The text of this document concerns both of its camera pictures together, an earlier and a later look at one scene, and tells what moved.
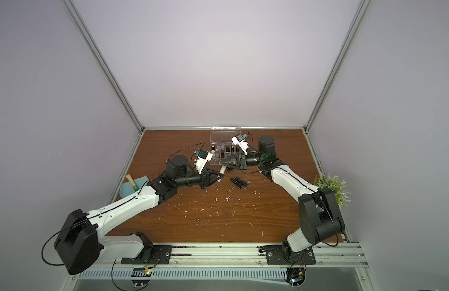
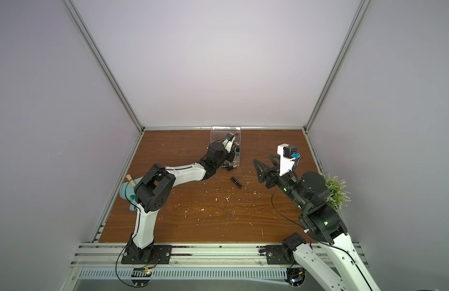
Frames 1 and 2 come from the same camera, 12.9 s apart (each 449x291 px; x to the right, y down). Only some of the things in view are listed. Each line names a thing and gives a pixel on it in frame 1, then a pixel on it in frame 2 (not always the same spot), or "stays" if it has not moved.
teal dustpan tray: x=126 y=188 stays
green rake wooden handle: x=133 y=182 stays
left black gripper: x=203 y=179 → x=232 y=153
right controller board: x=295 y=276 stays
